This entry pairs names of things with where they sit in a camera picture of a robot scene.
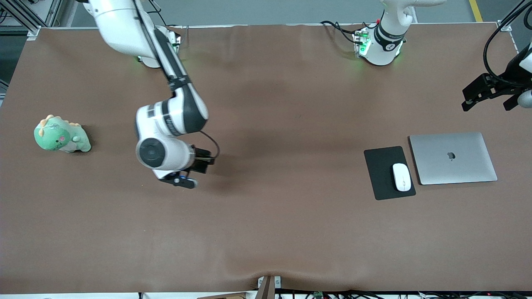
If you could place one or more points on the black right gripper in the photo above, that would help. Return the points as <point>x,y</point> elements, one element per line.
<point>200,165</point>

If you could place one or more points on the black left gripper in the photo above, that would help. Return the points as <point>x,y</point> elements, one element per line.
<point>502,83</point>

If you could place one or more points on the white computer mouse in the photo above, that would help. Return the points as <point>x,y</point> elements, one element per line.
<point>402,177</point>

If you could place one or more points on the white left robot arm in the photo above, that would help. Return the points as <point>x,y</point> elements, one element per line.
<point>386,45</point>

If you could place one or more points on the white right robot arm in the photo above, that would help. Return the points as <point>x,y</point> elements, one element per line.
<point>124,25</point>

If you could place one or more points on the black mouse pad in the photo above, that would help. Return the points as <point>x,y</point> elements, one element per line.
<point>379,174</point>

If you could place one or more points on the silver laptop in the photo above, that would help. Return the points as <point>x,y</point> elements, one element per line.
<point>453,158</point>

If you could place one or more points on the brown table cover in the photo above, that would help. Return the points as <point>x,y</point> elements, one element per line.
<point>249,228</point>

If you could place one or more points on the green dinosaur plush toy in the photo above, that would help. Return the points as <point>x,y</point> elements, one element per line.
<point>58,137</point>

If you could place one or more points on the aluminium frame post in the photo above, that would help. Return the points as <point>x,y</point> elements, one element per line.
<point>509,23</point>
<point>29,16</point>

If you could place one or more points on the metal table edge bracket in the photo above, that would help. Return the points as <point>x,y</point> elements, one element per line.
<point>269,286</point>

